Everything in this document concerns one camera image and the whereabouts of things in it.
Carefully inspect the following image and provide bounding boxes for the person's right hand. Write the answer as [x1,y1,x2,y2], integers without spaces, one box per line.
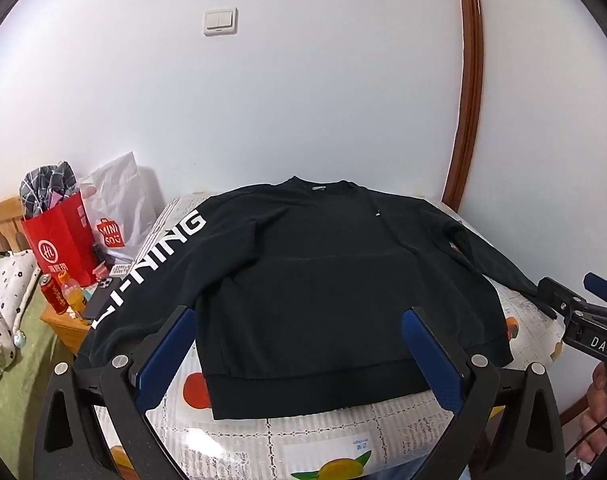
[577,365,607,464]

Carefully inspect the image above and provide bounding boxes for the grey plaid cloth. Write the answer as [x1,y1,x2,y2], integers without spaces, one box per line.
[18,160,79,221]

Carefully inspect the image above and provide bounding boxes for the red drink can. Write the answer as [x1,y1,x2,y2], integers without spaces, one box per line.
[38,275,67,315]

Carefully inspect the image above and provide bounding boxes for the red paper bag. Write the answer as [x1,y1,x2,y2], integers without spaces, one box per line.
[21,192,100,287]

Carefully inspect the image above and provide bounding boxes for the fruit print tablecloth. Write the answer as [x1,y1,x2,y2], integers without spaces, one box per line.
[91,192,570,480]

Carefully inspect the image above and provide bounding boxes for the wooden nightstand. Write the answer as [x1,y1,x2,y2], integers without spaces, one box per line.
[40,304,93,357]

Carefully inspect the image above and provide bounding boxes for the orange drink bottle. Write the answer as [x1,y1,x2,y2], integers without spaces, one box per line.
[60,279,88,315]

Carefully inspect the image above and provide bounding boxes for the black sweatshirt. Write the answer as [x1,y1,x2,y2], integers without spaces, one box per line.
[76,175,557,422]

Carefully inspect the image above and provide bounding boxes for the white floral cloth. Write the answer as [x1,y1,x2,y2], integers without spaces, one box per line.
[0,249,42,396]

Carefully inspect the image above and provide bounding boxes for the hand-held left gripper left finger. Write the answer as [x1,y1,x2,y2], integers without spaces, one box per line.
[34,305,197,480]

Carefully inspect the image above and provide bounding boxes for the black phone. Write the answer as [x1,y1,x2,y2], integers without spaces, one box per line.
[82,284,115,322]

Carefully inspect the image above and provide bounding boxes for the wooden headboard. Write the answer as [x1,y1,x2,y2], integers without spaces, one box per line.
[0,195,34,257]

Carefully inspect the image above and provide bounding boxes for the white light switch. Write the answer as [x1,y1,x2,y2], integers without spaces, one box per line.
[204,7,238,37]

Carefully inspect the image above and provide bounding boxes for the black cable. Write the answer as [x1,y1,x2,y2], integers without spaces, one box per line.
[578,407,607,438]

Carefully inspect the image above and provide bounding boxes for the green blanket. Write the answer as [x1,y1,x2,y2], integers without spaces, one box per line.
[0,285,79,480]

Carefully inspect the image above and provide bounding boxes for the white plastic bag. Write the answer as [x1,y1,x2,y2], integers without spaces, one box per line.
[78,151,159,263]

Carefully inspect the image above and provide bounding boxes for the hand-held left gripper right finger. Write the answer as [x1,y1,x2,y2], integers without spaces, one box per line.
[401,305,568,480]

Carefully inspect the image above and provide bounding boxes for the brown wooden door frame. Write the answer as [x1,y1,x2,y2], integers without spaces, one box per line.
[441,0,485,211]

